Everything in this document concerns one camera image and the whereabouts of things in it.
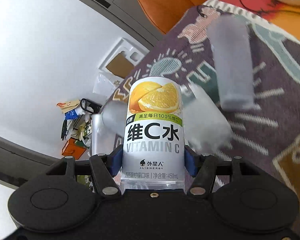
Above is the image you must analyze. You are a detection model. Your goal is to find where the vitamin C label cup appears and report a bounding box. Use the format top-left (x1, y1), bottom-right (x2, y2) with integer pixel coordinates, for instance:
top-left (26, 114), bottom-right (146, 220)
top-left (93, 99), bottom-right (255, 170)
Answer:
top-left (121, 77), bottom-right (185, 190)

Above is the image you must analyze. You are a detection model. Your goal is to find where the frosted cup far left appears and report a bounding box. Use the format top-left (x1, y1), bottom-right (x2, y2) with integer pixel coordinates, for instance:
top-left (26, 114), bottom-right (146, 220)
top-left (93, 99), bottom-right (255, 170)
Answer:
top-left (91, 114), bottom-right (107, 155)

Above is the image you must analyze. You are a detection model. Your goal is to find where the clear white-label cup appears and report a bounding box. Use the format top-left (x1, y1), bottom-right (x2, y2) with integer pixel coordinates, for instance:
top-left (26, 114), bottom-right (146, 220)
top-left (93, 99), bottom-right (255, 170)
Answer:
top-left (183, 84), bottom-right (232, 154)

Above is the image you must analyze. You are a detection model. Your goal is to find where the frosted tall cup centre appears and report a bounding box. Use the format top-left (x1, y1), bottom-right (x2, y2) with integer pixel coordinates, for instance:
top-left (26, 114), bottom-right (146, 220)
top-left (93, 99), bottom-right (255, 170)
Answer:
top-left (101, 101), bottom-right (128, 137)

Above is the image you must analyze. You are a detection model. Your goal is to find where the frosted cup right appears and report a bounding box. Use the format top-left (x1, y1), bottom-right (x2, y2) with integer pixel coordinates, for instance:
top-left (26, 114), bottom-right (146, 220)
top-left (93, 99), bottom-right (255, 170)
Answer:
top-left (206, 15), bottom-right (254, 111)

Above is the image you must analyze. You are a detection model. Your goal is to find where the orange cardboard box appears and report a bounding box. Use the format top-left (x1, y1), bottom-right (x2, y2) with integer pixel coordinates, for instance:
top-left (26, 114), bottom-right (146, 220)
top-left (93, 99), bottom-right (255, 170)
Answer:
top-left (62, 138), bottom-right (86, 160)

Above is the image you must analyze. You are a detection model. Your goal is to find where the black cluttered shelf rack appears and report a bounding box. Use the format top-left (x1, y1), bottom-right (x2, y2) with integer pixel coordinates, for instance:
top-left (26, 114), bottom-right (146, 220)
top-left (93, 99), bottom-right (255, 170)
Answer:
top-left (57, 98), bottom-right (102, 148)

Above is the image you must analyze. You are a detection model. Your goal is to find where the orange cartoon tablecloth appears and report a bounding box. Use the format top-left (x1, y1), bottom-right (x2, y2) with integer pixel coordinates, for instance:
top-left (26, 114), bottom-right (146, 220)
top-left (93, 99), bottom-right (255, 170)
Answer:
top-left (219, 0), bottom-right (300, 41)

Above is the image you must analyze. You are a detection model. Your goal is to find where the white foam packaging frame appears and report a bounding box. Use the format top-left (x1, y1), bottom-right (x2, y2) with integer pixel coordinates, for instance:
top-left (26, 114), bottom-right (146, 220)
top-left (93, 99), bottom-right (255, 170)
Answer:
top-left (93, 38), bottom-right (148, 97)

